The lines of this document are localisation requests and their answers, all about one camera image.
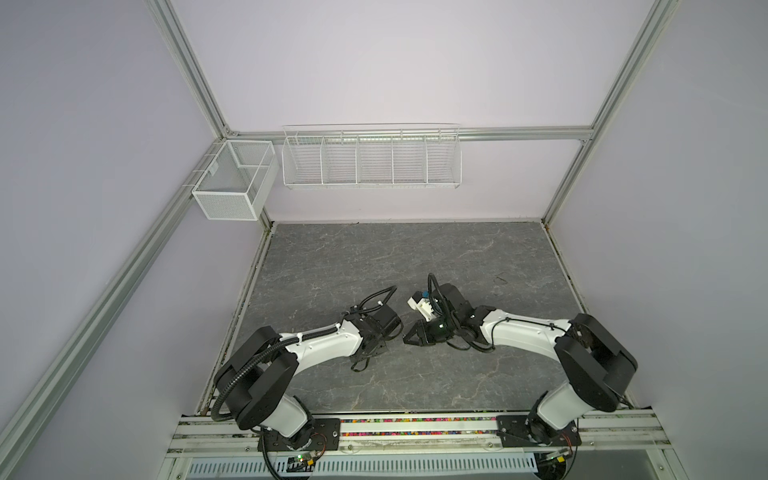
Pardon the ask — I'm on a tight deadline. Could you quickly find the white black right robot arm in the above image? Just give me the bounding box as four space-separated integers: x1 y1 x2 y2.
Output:
403 274 638 446

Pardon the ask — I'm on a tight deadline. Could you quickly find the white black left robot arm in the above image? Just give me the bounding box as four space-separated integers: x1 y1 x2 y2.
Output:
210 285 403 449

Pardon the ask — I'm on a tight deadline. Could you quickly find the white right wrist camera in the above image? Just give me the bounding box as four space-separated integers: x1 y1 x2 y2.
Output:
407 291 436 322

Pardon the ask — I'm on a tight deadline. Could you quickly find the white mesh box basket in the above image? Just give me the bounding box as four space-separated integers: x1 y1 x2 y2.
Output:
192 140 279 221

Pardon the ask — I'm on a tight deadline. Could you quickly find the white wire long basket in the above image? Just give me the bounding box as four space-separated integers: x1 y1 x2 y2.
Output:
282 123 463 189

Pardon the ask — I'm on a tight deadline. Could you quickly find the white vented cable duct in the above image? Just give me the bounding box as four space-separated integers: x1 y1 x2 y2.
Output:
186 452 538 479

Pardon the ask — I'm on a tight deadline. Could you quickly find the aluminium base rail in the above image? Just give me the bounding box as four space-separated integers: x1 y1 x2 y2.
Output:
166 410 673 458

